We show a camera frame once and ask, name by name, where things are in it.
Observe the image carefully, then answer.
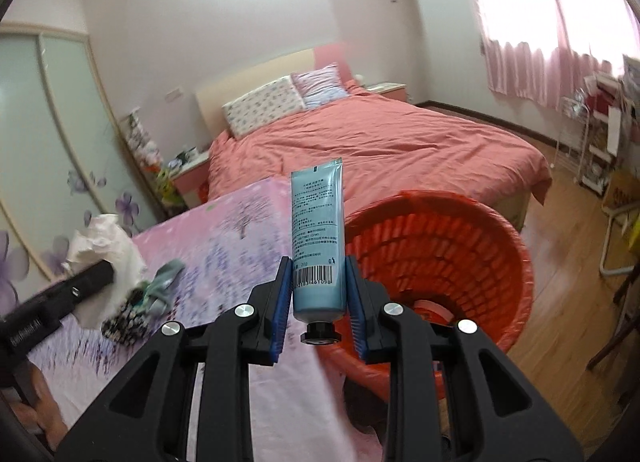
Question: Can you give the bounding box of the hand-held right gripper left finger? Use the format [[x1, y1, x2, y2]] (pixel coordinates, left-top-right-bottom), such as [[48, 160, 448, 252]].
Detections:
[[52, 256, 293, 462]]

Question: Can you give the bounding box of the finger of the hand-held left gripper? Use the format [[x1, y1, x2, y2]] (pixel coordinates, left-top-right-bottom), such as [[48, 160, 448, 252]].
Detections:
[[62, 261, 115, 300]]

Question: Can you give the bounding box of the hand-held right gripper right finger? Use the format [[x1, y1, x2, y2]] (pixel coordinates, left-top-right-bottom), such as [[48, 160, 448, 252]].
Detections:
[[344, 256, 587, 462]]

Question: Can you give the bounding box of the white paper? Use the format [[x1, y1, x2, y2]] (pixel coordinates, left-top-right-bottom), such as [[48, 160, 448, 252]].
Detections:
[[65, 213, 148, 330]]

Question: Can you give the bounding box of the light blue cream tube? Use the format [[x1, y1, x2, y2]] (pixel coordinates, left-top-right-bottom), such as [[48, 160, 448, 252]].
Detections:
[[291, 158, 347, 345]]

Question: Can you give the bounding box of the orange plastic basket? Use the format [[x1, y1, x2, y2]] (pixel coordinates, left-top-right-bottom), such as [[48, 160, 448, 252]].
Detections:
[[320, 189, 535, 402]]

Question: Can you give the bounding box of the person's left forearm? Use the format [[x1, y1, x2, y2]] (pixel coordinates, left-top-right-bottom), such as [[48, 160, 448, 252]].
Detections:
[[10, 362, 68, 448]]

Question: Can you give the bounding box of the dark patterned cloth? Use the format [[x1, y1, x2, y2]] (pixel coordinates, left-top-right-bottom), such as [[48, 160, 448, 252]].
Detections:
[[101, 289, 151, 347]]

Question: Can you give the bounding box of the teal sock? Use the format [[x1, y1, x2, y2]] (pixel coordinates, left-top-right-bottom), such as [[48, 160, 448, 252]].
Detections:
[[135, 258, 186, 315]]

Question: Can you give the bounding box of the pink floral tablecloth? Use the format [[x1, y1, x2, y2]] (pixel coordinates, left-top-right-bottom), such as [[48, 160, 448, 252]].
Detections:
[[0, 176, 351, 462]]

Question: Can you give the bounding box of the green plush toy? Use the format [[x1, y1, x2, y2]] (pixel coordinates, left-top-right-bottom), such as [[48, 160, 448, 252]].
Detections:
[[152, 167, 183, 205]]

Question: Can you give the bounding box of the wardrobe with flower doors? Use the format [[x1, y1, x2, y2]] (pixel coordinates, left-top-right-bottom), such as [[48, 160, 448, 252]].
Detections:
[[0, 25, 168, 323]]

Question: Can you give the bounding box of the pink nightstand with mug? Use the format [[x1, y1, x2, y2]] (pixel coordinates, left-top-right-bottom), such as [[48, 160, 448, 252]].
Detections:
[[172, 149, 211, 208]]

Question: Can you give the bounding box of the bag of plush toys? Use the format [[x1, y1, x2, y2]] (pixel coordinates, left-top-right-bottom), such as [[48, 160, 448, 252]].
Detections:
[[120, 110, 163, 168]]

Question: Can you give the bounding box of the coral red duvet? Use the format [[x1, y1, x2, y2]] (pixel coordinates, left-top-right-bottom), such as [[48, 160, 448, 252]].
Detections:
[[207, 87, 553, 233]]

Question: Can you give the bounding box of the white floral pillow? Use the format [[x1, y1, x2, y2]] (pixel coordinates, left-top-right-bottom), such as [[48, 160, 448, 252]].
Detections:
[[221, 75, 307, 139]]

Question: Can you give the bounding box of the pink nightstand with book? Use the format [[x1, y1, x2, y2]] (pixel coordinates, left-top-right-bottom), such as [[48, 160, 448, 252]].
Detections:
[[365, 82, 408, 103]]

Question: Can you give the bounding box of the pink striped pillow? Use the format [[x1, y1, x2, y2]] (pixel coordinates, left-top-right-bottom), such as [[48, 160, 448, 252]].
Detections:
[[291, 64, 351, 110]]

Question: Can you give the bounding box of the bed with beige headboard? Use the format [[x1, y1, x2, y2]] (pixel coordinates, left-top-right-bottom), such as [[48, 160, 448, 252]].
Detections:
[[195, 41, 553, 243]]

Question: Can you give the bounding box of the dark wooden chair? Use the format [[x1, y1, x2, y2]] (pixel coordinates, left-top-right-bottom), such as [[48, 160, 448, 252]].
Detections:
[[587, 267, 640, 370]]

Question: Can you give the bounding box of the white shelf cart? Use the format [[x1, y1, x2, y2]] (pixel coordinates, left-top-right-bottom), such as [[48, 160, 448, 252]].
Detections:
[[580, 107, 626, 198]]

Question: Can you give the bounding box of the pink curtain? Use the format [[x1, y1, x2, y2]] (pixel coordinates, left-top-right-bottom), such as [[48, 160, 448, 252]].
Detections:
[[535, 0, 640, 78], [457, 0, 571, 108]]

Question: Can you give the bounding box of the brown paper bag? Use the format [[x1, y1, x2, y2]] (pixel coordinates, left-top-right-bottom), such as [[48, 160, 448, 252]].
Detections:
[[602, 169, 640, 215]]

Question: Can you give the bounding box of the white paper bag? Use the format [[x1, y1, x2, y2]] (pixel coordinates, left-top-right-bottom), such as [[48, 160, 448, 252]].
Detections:
[[605, 107, 626, 153]]

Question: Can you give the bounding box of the white wire cart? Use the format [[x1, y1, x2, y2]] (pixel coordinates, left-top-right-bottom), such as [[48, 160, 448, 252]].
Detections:
[[555, 92, 593, 183]]

